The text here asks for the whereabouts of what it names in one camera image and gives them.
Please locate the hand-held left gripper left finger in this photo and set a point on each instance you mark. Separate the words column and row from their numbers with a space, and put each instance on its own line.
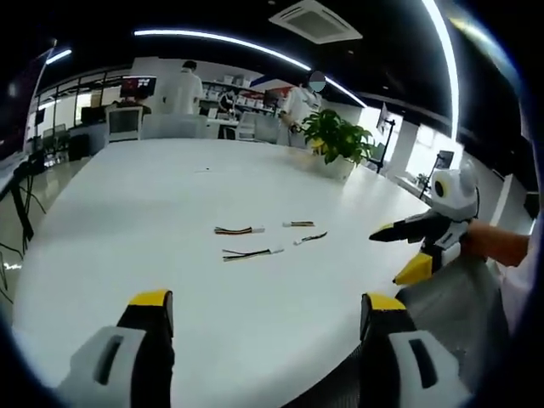
column 127, row 361

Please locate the black monitor stand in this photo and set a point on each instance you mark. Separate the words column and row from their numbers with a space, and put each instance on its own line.
column 387, row 140

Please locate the computer monitor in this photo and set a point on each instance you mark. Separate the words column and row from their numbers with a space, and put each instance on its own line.
column 138, row 86

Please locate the white plant pot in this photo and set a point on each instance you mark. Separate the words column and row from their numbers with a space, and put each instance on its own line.
column 338, row 170

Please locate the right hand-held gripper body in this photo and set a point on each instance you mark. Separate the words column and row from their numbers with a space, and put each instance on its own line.
column 459, row 195

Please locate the person's right hand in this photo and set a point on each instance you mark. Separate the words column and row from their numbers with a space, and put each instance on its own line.
column 497, row 244

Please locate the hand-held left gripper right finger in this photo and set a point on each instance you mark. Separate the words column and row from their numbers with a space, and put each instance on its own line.
column 382, row 361

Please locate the small desk monitor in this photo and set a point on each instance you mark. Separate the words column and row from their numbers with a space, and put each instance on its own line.
column 445, row 159

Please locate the green potted plant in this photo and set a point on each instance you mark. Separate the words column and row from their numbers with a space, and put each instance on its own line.
column 336, row 134

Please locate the white office chair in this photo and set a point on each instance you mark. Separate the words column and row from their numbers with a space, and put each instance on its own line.
column 124, row 123

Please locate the ceiling air conditioner unit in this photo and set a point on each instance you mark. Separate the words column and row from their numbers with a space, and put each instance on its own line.
column 314, row 19

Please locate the shelf with white boxes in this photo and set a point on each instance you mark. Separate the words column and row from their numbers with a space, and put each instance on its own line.
column 251, row 100

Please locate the desk with black legs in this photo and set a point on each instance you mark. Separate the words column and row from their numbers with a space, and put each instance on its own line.
column 19, row 187

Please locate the long ceiling light strip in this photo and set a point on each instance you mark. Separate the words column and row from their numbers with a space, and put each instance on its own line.
column 446, row 55
column 221, row 40

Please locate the short ceiling light strip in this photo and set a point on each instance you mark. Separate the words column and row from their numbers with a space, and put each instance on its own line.
column 58, row 56

